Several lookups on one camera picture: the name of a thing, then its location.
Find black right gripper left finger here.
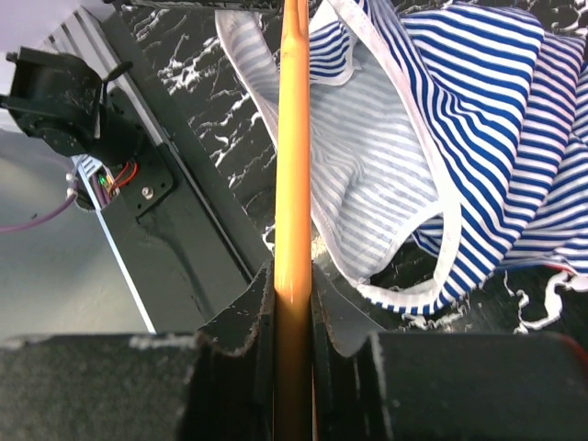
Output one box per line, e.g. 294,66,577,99
176,260,275,440

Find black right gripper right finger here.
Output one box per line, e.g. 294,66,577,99
311,266,394,440

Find orange clothes hanger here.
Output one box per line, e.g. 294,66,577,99
274,1,313,440

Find blue striped tank top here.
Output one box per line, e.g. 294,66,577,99
214,0,588,318

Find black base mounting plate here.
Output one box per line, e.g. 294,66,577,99
101,8,275,333

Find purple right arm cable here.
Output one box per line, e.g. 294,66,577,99
0,151,79,233

